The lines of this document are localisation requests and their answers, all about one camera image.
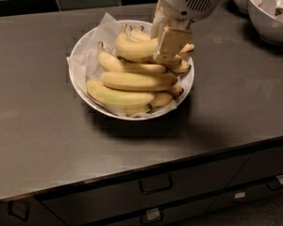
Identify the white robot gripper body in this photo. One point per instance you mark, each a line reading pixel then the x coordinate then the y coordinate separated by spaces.
pixel 189 4

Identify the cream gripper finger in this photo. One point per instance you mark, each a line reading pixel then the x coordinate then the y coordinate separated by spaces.
pixel 155 27
pixel 170 43

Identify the lifted top yellow banana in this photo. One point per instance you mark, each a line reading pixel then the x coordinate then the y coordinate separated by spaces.
pixel 140 50

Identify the rear top yellow banana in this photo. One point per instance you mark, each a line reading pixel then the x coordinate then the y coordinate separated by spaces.
pixel 137 34

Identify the small right banana tip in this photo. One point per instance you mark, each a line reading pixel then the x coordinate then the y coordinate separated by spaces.
pixel 181 67

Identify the right middle small banana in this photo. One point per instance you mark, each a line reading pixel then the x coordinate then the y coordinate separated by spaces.
pixel 175 90

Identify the lower right small banana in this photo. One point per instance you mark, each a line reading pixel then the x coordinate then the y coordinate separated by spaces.
pixel 162 98

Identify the left back yellow banana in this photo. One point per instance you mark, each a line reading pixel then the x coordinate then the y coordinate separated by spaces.
pixel 111 63

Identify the middle long yellow banana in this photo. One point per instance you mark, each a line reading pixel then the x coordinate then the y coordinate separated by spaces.
pixel 138 82

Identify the front lowest yellow banana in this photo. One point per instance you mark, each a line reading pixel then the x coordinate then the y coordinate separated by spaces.
pixel 118 98

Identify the bottom small yellow banana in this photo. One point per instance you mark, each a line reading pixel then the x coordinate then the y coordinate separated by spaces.
pixel 136 110

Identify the white banana bowl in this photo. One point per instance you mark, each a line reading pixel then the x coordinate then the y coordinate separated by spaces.
pixel 85 52

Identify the white bowl right front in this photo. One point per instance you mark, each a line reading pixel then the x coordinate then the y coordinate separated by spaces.
pixel 267 18

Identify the small white drawer label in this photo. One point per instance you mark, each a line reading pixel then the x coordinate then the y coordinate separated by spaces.
pixel 239 195

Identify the middle drawer black handle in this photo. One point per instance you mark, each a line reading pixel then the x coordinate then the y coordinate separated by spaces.
pixel 155 184

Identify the drawer black handle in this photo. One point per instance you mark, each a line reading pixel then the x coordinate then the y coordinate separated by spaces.
pixel 19 210
pixel 155 184

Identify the lower drawer labelled handle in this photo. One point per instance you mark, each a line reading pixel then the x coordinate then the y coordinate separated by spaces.
pixel 151 216

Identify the drawer labelled handle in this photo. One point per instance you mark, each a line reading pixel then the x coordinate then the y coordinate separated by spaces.
pixel 276 184
pixel 151 216

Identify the right drawer labelled handle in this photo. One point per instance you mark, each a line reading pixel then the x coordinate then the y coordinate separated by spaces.
pixel 276 184

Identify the left drawer black handle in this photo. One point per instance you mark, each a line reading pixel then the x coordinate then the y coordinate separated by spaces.
pixel 19 210

